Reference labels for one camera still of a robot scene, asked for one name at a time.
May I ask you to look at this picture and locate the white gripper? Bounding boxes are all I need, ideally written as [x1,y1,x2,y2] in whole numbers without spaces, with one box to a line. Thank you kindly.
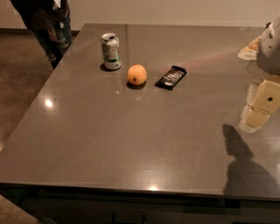
[239,16,280,133]

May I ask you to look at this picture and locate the orange fruit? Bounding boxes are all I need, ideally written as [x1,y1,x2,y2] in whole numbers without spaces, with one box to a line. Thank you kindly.
[127,65,147,86]

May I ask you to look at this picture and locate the snack bag at table edge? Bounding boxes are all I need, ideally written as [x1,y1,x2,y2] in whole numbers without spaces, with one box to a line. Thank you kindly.
[238,36,261,60]

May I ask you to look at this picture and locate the black snack bar wrapper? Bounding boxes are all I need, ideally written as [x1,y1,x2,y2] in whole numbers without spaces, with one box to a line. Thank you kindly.
[155,66,187,90]

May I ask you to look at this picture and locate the green white soda can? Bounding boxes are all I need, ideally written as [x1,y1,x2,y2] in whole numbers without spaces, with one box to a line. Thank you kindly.
[101,32,122,70]

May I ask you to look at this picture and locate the person in dark clothes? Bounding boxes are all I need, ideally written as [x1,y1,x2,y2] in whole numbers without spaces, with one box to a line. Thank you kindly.
[10,0,72,68]

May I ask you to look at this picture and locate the dark drawer handle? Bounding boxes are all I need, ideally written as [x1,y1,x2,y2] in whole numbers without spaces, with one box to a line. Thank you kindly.
[111,213,146,224]

